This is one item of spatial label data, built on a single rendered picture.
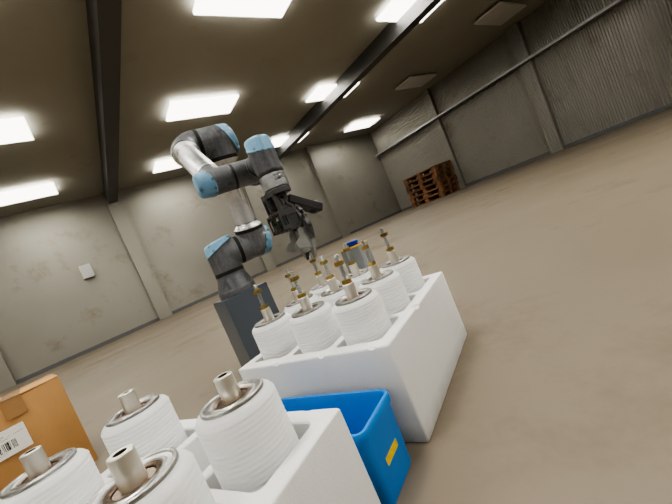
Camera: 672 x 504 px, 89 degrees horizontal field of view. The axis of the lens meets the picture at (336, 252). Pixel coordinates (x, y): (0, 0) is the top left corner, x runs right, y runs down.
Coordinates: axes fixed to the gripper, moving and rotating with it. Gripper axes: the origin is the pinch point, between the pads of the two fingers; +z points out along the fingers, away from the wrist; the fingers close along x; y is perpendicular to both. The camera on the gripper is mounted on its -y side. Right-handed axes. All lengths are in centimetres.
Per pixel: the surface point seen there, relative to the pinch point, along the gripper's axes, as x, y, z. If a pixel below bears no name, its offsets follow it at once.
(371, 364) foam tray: 35.2, 21.8, 19.8
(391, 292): 30.4, 6.3, 12.9
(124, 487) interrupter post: 44, 57, 9
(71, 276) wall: -881, 23, -139
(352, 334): 31.0, 20.0, 15.1
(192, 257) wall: -863, -230, -85
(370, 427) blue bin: 42, 31, 23
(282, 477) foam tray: 47, 46, 17
